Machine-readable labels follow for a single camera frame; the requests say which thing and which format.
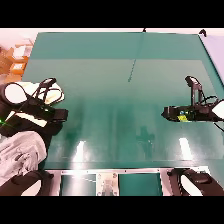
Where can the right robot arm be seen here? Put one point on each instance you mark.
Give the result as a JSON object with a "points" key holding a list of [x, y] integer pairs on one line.
{"points": [[213, 111]]}

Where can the silver frame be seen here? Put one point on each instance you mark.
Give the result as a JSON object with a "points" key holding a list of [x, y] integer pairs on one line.
{"points": [[107, 184]]}

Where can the grey garment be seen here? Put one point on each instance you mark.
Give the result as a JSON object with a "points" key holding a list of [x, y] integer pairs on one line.
{"points": [[20, 153]]}

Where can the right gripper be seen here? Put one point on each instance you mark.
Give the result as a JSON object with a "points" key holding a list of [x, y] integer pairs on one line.
{"points": [[175, 114]]}

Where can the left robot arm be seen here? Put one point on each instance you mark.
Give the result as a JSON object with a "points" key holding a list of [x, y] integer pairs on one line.
{"points": [[23, 115]]}

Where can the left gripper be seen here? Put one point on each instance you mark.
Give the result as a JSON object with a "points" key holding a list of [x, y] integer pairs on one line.
{"points": [[61, 115]]}

